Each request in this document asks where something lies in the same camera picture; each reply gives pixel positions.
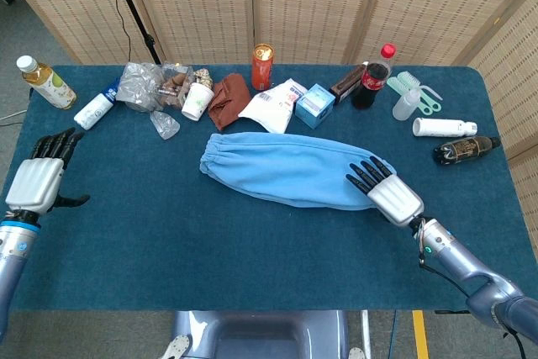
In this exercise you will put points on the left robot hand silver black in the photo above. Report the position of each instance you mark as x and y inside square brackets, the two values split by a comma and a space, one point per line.
[35, 182]

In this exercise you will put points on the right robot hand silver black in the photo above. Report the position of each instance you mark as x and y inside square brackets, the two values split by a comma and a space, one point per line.
[395, 201]

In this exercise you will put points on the light blue fleece pants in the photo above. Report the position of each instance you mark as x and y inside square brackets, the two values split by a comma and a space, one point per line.
[286, 170]

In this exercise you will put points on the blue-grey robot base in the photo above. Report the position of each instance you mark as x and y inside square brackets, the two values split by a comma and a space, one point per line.
[260, 334]

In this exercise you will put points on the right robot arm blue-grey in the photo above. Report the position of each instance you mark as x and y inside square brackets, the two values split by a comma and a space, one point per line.
[454, 258]

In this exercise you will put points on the dark drink bottle black cap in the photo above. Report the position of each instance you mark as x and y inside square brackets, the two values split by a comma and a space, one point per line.
[462, 149]

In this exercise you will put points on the white spray bottle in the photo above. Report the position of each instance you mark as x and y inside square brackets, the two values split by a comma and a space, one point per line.
[441, 127]

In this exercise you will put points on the white bottle blue cap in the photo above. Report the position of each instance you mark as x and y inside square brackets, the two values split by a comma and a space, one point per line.
[92, 111]

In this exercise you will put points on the translucent squeeze wash bottle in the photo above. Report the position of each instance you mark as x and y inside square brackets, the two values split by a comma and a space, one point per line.
[405, 104]

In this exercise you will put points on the green tea bottle white cap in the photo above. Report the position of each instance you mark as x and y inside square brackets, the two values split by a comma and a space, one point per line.
[50, 83]

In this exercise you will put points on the cola bottle red cap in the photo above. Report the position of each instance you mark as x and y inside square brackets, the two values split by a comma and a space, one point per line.
[370, 86]

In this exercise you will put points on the light blue cardboard box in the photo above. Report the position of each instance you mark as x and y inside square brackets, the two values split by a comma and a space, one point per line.
[313, 107]

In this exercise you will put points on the dark brown box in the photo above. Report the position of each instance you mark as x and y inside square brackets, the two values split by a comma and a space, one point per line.
[344, 83]

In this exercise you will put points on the white table leg pole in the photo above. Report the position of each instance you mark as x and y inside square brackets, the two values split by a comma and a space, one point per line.
[366, 329]

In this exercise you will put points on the crumpled clear plastic bag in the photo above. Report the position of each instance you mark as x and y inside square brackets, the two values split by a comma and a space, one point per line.
[136, 86]

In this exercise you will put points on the crumpled clear plastic cup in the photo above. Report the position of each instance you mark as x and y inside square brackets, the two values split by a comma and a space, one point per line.
[165, 124]

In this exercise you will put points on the dark teal table mat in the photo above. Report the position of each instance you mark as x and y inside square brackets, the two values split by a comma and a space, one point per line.
[168, 241]

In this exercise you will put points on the white plastic pouch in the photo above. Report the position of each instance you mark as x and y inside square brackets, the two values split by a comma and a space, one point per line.
[273, 109]

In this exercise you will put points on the white perforated plate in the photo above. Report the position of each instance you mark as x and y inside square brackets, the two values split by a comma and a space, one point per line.
[176, 346]
[357, 353]

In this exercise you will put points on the clear plastic snack box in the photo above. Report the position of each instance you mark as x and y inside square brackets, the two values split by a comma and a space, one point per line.
[172, 86]

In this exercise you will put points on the white paper cup green print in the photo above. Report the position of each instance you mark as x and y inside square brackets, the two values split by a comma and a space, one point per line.
[196, 100]

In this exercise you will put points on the orange drink can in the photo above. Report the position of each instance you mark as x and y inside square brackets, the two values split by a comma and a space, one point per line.
[262, 69]

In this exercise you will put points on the brown crumpled cloth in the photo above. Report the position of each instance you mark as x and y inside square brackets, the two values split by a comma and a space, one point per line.
[229, 98]

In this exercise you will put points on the brown white wrapped snack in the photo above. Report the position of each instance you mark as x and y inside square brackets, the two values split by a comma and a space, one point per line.
[204, 77]

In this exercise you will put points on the black tripod stand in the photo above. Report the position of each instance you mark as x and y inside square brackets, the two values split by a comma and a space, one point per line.
[134, 10]

